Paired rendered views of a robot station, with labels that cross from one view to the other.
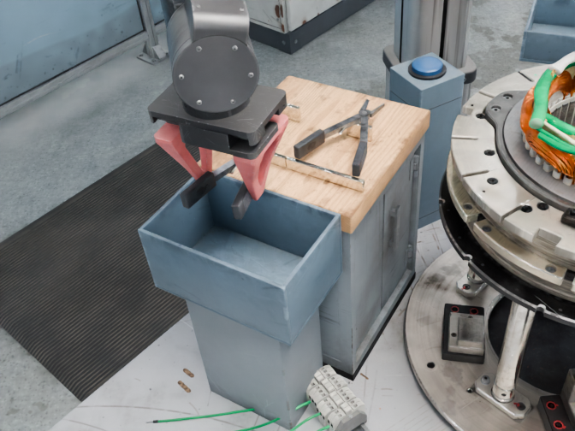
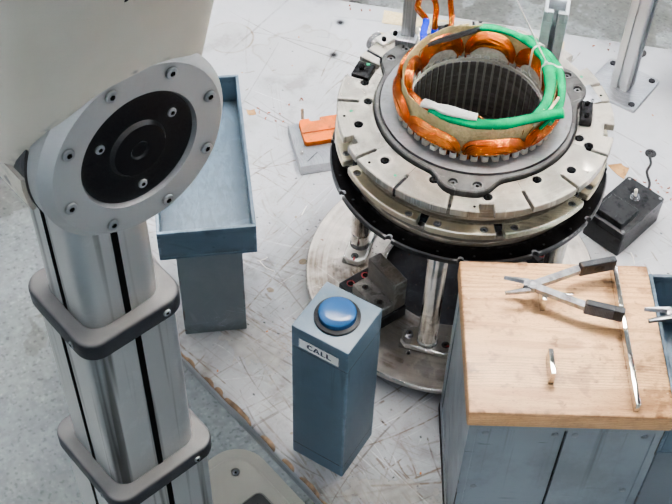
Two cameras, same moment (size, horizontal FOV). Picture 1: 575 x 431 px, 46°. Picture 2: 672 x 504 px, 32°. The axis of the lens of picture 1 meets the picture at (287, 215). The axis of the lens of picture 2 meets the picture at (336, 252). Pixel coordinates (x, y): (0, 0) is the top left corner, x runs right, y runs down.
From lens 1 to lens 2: 1.38 m
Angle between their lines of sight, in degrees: 76
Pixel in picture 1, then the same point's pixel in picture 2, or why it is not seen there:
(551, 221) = (592, 131)
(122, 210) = not seen: outside the picture
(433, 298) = not seen: hidden behind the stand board
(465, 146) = (539, 195)
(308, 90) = (488, 377)
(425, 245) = (384, 414)
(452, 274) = (430, 365)
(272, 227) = not seen: hidden behind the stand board
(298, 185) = (639, 317)
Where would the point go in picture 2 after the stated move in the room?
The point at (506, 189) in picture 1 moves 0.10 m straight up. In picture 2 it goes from (575, 159) to (592, 92)
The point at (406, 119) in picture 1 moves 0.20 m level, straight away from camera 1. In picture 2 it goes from (487, 274) to (308, 326)
